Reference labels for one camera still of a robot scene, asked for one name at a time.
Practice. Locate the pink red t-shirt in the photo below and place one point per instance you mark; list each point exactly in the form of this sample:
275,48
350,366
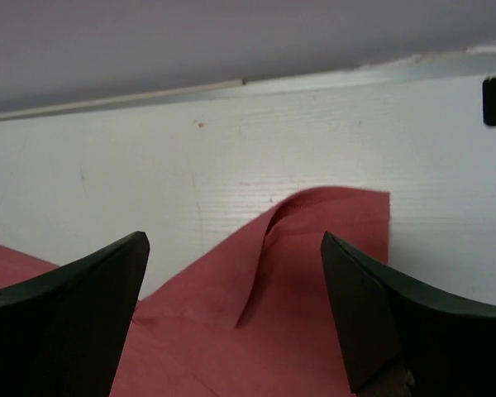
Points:
252,317

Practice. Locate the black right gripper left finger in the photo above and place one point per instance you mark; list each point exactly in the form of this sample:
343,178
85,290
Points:
62,333

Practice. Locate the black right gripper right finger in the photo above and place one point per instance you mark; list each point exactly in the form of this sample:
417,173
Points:
401,337

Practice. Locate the aluminium table frame rail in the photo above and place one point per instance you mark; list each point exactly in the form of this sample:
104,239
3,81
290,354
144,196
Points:
478,59

